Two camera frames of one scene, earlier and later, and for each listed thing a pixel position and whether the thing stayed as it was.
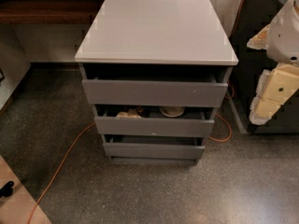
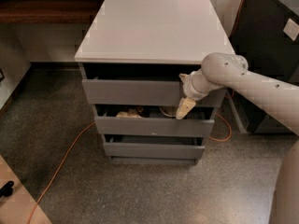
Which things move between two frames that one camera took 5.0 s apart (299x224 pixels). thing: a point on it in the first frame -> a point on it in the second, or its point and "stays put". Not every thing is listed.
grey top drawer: (147, 92) stays put
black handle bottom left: (7, 189) stays put
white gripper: (284, 39) -> (189, 90)
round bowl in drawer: (172, 111) stays put
